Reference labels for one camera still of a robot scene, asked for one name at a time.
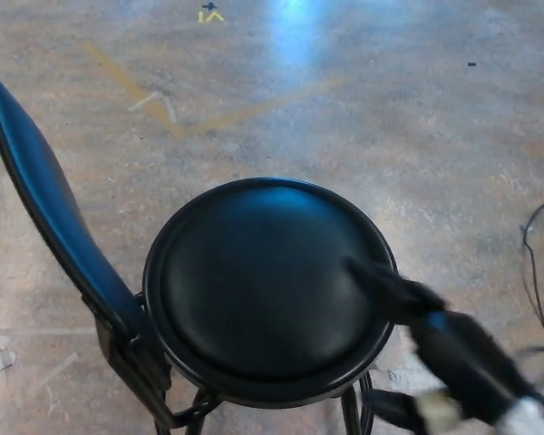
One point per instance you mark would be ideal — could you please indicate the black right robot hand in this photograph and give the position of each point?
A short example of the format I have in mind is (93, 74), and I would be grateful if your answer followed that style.
(462, 353)

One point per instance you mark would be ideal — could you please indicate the black swivel chair with backrest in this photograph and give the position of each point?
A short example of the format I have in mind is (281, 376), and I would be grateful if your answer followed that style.
(263, 281)

